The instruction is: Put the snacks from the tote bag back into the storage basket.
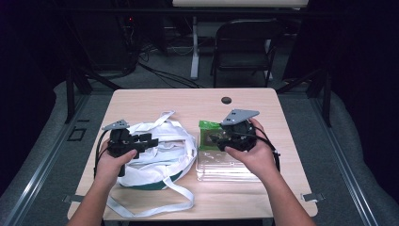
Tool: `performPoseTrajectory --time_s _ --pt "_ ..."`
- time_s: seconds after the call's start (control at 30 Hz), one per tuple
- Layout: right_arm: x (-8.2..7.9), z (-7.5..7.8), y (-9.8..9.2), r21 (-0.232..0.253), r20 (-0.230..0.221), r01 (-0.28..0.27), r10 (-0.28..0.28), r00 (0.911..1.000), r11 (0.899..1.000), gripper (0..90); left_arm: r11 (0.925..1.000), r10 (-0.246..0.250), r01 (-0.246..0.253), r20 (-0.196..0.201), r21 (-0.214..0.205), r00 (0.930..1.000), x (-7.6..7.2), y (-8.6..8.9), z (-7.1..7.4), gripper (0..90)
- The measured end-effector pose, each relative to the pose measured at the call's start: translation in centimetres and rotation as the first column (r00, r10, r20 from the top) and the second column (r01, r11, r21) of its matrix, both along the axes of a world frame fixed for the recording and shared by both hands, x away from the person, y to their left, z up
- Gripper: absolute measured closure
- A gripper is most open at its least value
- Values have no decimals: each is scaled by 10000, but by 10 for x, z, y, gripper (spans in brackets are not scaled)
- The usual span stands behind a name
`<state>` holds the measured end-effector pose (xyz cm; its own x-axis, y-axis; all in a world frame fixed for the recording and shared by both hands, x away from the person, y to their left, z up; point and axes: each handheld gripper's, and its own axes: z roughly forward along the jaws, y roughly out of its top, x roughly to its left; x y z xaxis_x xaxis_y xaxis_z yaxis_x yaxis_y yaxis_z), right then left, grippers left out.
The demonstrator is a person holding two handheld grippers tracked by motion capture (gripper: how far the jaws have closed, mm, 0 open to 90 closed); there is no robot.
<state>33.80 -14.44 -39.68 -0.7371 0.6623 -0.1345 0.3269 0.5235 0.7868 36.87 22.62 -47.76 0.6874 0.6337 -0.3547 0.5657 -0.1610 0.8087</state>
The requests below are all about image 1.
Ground person's right hand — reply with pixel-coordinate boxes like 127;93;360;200
224;118;279;183

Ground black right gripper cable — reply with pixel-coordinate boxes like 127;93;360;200
254;125;281;173

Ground black folding chair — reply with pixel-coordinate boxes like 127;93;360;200
210;18;285;89

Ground white desk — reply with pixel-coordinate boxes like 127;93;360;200
171;0;310;81

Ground person's left hand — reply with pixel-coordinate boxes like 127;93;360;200
93;147;138;189

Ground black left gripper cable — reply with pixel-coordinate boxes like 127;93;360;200
93;129;111;179

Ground clear plastic zip bag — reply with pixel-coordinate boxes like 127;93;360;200
196;147;262;183

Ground white canvas tote bag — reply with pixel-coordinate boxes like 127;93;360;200
106;109;199;219

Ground black floor cables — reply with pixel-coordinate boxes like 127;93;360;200
137;46;205;89

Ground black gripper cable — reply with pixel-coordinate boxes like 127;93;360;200
93;129;111;179
254;125;281;173

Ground green seaweed snack packet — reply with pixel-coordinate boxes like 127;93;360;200
198;120;225;152

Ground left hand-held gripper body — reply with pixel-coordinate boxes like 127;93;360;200
102;119;136;158

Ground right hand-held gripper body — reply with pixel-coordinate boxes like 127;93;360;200
220;108;261;153

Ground black metal stand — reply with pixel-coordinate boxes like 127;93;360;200
64;65;123;125
276;67;333;128

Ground grey table bracket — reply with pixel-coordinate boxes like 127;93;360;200
300;192;326;202
62;194;86;204

